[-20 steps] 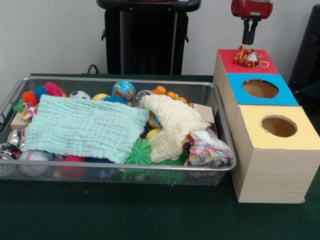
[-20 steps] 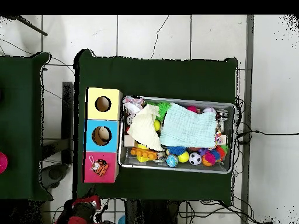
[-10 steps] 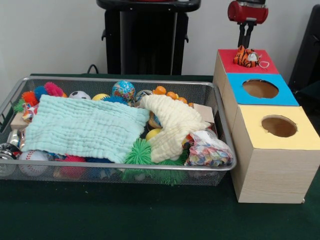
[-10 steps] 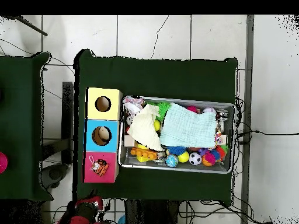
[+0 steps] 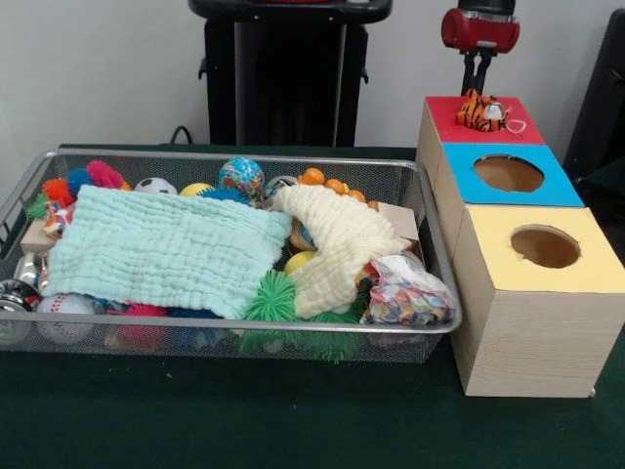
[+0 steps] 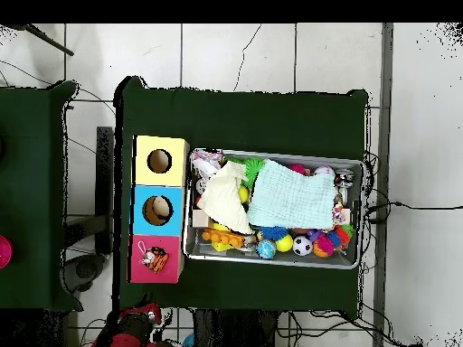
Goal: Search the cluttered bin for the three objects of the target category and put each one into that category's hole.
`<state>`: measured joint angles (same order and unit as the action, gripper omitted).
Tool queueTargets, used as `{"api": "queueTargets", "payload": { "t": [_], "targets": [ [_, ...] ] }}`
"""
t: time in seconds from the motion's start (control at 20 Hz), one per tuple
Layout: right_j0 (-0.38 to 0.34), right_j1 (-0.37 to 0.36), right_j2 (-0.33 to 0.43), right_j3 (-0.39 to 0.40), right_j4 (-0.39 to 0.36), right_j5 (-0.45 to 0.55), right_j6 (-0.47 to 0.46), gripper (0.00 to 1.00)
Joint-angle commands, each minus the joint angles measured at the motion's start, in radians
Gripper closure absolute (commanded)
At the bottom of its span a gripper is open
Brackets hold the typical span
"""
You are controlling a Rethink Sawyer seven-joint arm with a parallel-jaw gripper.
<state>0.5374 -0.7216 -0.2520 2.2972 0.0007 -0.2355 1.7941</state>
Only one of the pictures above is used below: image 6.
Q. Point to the orange tiger plush toy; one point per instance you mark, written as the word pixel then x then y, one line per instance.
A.
pixel 155 259

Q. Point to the cream yellow muslin cloth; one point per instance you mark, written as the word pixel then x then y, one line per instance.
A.
pixel 224 199

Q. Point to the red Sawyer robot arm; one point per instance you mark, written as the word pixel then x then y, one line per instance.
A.
pixel 130 338

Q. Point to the wooden box with three holes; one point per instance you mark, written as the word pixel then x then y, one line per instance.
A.
pixel 172 217

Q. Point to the shallow clear mesh bin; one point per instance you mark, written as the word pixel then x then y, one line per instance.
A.
pixel 351 256

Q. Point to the blue ball on floor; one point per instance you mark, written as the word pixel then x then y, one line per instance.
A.
pixel 189 342

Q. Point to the grey stand base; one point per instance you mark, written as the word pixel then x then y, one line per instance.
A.
pixel 83 271

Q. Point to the orange toy building blocks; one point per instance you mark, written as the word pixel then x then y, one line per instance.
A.
pixel 221 237

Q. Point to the black upright panel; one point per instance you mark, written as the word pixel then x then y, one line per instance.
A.
pixel 105 181

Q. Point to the blue globe ball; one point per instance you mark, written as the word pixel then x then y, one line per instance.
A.
pixel 266 249

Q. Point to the pink round object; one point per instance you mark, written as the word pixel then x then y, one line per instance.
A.
pixel 4 251

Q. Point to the green covered side table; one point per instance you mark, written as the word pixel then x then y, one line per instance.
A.
pixel 32 195

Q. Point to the small yellow ball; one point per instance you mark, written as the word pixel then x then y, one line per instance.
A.
pixel 244 194

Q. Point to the colourful printed packet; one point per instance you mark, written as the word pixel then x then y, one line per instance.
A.
pixel 205 163

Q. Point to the black and white soccer ball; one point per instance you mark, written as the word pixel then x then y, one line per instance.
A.
pixel 302 246

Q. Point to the green spiky ball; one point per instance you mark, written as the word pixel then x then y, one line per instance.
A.
pixel 254 170

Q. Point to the mint green muslin cloth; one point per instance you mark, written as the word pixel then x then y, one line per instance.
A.
pixel 293 195

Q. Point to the pink spiky ball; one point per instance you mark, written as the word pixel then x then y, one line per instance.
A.
pixel 325 243

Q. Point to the dark green table cloth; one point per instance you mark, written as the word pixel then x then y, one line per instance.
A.
pixel 239 119

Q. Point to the white baseball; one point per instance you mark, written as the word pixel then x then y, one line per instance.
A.
pixel 324 172

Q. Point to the black rod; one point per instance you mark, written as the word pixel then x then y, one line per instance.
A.
pixel 43 40

